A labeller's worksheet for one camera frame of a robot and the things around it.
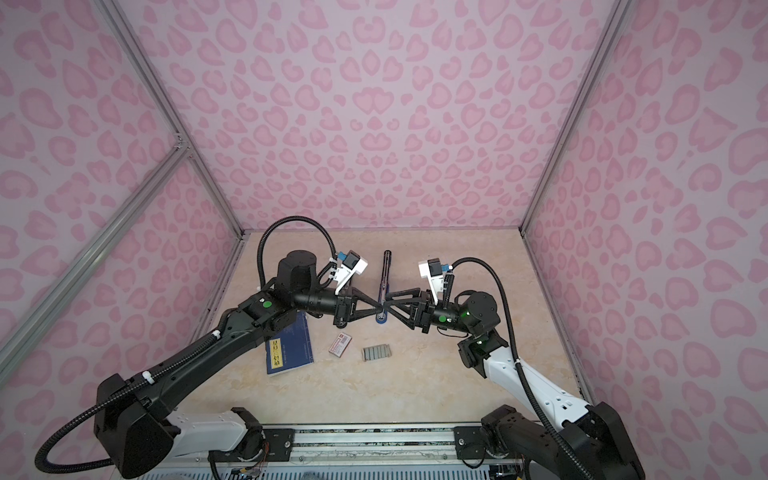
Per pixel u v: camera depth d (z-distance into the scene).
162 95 0.82
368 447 0.74
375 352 0.88
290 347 0.88
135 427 0.38
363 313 0.63
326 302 0.60
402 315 0.62
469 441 0.73
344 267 0.61
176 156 0.88
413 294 0.66
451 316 0.61
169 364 0.43
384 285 1.02
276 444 0.73
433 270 0.61
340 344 0.90
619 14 0.69
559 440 0.39
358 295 0.61
